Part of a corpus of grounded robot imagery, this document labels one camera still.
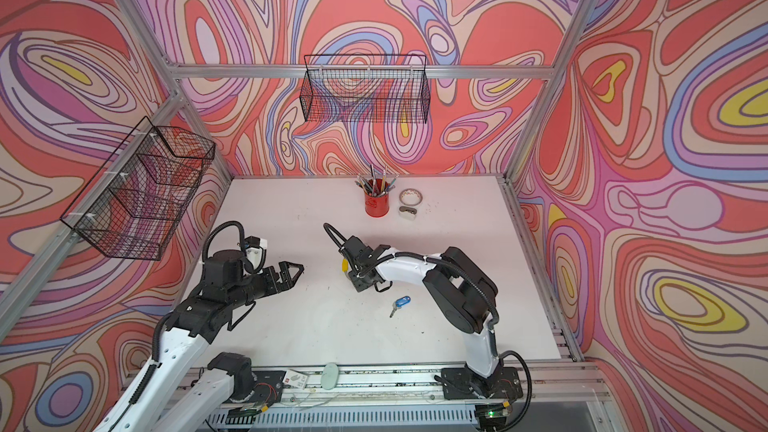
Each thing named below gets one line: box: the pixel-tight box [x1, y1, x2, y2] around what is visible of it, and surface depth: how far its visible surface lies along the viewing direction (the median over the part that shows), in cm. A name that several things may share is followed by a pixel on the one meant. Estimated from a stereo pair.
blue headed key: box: [389, 295, 411, 318], surface depth 90 cm
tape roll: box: [399, 188, 423, 206], surface depth 114 cm
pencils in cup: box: [354, 164, 400, 197], surface depth 103 cm
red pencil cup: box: [364, 194, 389, 218], surface depth 109 cm
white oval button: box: [320, 362, 339, 391], surface depth 76 cm
